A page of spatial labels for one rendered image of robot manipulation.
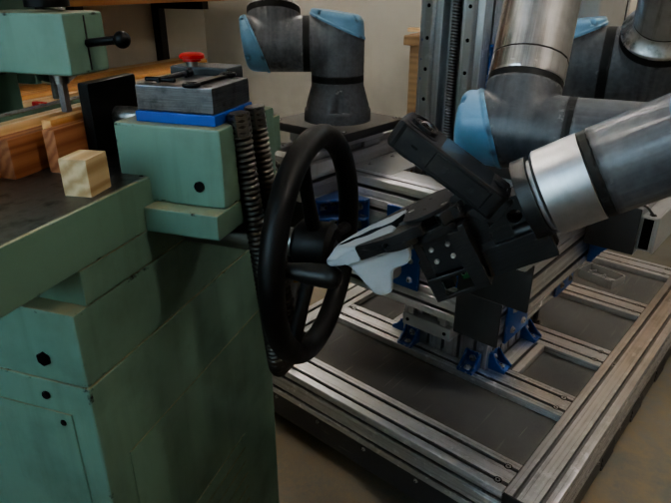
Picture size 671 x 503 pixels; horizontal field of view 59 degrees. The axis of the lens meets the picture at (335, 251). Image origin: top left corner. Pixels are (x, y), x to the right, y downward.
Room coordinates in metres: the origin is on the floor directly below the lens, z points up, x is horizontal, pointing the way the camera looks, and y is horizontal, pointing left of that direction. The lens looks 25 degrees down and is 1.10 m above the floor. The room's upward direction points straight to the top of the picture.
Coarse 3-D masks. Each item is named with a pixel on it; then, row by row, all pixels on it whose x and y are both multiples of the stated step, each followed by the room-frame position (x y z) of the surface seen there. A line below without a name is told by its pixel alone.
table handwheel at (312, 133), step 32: (320, 128) 0.65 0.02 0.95; (288, 160) 0.59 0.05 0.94; (352, 160) 0.75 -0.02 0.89; (288, 192) 0.56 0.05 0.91; (352, 192) 0.76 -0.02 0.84; (288, 224) 0.54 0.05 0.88; (320, 224) 0.64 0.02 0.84; (352, 224) 0.77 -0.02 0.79; (320, 256) 0.62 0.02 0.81; (288, 320) 0.53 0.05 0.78; (320, 320) 0.67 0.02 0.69; (288, 352) 0.54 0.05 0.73
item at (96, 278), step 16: (144, 240) 0.62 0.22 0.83; (160, 240) 0.65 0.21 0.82; (176, 240) 0.68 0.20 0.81; (112, 256) 0.57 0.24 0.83; (128, 256) 0.59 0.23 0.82; (144, 256) 0.62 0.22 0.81; (80, 272) 0.52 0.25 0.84; (96, 272) 0.54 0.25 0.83; (112, 272) 0.56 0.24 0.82; (128, 272) 0.59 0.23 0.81; (64, 288) 0.53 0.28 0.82; (80, 288) 0.52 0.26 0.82; (96, 288) 0.54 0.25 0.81; (80, 304) 0.52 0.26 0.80
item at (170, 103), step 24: (216, 72) 0.73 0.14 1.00; (240, 72) 0.75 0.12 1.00; (144, 96) 0.66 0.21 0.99; (168, 96) 0.65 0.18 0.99; (192, 96) 0.64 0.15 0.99; (216, 96) 0.64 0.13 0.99; (240, 96) 0.69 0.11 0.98; (144, 120) 0.66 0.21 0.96; (168, 120) 0.65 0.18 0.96; (192, 120) 0.64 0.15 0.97; (216, 120) 0.63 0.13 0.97
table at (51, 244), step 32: (0, 192) 0.59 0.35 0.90; (32, 192) 0.59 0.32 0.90; (128, 192) 0.61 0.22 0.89; (0, 224) 0.50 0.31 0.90; (32, 224) 0.50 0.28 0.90; (64, 224) 0.51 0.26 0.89; (96, 224) 0.55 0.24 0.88; (128, 224) 0.60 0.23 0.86; (160, 224) 0.62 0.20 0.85; (192, 224) 0.61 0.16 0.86; (224, 224) 0.61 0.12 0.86; (0, 256) 0.44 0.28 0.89; (32, 256) 0.47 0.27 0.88; (64, 256) 0.51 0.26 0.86; (96, 256) 0.55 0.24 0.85; (0, 288) 0.44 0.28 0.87; (32, 288) 0.47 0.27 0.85
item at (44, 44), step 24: (0, 24) 0.74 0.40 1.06; (24, 24) 0.73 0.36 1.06; (48, 24) 0.72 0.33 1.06; (72, 24) 0.73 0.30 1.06; (96, 24) 0.77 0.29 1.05; (0, 48) 0.75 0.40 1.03; (24, 48) 0.73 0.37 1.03; (48, 48) 0.72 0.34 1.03; (72, 48) 0.72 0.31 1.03; (96, 48) 0.76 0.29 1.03; (0, 72) 0.75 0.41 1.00; (24, 72) 0.74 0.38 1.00; (48, 72) 0.73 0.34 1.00; (72, 72) 0.72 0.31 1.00
